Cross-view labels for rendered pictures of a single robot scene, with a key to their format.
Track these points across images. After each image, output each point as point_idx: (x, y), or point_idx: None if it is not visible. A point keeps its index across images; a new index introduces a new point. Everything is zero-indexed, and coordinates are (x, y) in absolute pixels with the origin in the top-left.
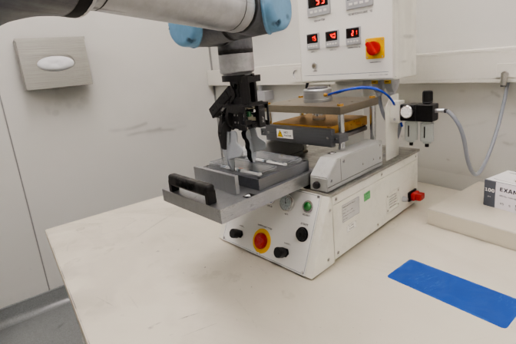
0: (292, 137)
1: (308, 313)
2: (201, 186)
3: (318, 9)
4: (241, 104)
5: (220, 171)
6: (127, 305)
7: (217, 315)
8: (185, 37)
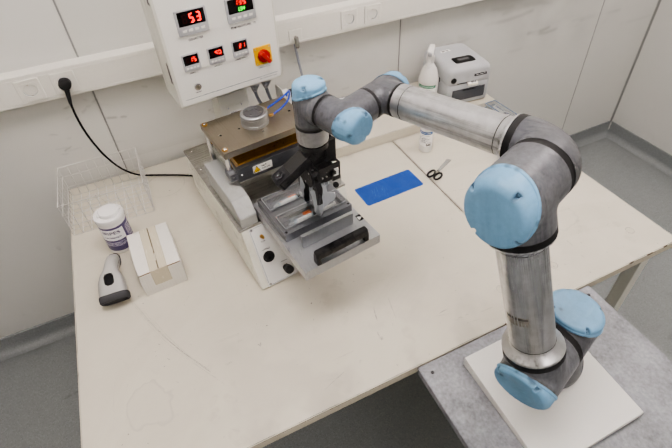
0: (271, 165)
1: (392, 250)
2: (363, 233)
3: (194, 27)
4: (328, 162)
5: (333, 220)
6: (348, 358)
7: (380, 296)
8: (365, 136)
